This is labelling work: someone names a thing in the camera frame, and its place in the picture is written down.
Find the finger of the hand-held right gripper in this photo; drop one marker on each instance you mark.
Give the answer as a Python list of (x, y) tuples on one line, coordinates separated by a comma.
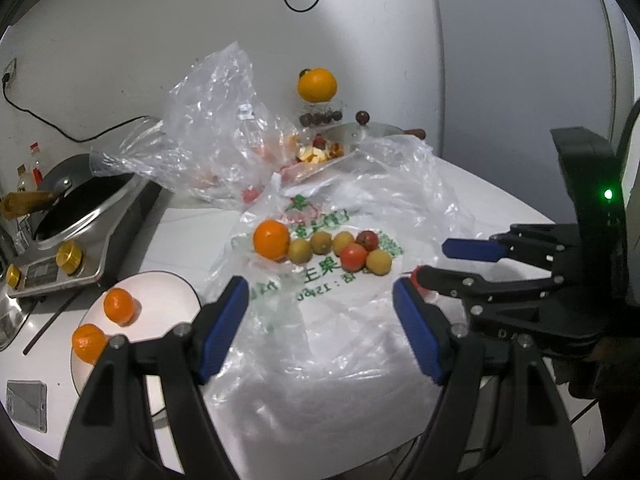
[(470, 249), (450, 282)]

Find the grey smartphone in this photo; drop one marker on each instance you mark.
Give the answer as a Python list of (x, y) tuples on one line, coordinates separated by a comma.
[(27, 405)]

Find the row of dark round fruits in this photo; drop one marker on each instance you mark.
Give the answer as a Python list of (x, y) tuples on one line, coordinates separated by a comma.
[(317, 119)]

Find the steel pot lid brown knob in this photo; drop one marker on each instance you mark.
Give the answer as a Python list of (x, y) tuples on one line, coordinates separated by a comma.
[(370, 132)]

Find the small mandarin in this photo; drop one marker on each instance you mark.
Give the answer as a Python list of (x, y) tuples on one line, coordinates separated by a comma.
[(119, 306), (271, 240), (89, 343)]

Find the small seasoning bottle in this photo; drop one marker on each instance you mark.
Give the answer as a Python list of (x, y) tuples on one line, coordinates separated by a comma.
[(22, 180)]

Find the green printed plastic bag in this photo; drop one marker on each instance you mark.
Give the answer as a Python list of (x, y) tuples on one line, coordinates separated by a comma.
[(350, 360)]

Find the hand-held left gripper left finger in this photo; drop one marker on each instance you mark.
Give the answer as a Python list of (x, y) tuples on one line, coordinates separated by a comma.
[(225, 330)]

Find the white wall socket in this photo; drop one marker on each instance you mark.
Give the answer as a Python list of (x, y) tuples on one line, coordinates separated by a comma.
[(11, 70)]

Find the red tomato inside bag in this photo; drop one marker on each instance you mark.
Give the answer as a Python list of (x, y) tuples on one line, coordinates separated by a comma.
[(248, 193)]

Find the clear plastic bag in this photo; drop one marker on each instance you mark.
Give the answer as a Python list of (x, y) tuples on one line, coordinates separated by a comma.
[(210, 110)]

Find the white round plate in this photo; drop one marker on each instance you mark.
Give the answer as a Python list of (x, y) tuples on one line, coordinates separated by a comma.
[(162, 300)]

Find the black chopstick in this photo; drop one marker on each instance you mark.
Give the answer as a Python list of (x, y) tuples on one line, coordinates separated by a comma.
[(50, 326)]

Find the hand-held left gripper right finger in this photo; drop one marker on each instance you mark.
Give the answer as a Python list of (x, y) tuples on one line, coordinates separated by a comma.
[(417, 332)]

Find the small yellow round fruit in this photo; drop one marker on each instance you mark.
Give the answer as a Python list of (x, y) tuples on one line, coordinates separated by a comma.
[(321, 242), (343, 240), (378, 262), (300, 250)]

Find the red cherry tomato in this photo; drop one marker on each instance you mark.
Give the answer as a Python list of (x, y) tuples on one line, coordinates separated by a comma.
[(368, 239), (353, 256), (414, 274)]

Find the small glass bowl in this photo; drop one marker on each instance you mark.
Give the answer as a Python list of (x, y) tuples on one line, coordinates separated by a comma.
[(322, 106)]

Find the red cap seasoning bottle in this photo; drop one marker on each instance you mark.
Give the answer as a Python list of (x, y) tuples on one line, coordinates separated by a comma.
[(36, 165)]

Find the silver stove gold knobs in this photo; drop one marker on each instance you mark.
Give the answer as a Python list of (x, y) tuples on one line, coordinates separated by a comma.
[(50, 272)]

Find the large orange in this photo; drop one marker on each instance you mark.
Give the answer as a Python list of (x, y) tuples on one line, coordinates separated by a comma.
[(317, 84)]

